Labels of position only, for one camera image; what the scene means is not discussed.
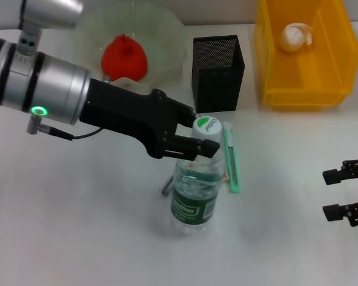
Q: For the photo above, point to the grey pen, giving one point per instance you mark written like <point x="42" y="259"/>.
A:
<point x="167" y="187"/>

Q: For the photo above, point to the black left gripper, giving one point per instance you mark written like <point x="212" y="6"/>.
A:
<point x="125" y="116"/>

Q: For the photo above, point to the pale green glass fruit bowl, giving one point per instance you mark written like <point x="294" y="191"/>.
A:
<point x="167" y="44"/>

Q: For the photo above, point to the yellow plastic bin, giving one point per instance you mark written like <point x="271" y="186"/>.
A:
<point x="310" y="74"/>

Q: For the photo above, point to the white paper ball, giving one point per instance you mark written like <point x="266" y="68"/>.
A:
<point x="293" y="37"/>

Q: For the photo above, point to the black mesh pen holder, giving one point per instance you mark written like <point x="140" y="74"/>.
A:
<point x="217" y="89"/>

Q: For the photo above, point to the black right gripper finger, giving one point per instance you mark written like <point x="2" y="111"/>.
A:
<point x="332" y="212"/>
<point x="331" y="176"/>

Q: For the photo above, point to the green utility knife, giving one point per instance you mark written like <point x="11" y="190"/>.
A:
<point x="233" y="167"/>

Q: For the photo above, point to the clear green-label water bottle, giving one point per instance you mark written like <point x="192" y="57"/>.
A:
<point x="194" y="205"/>

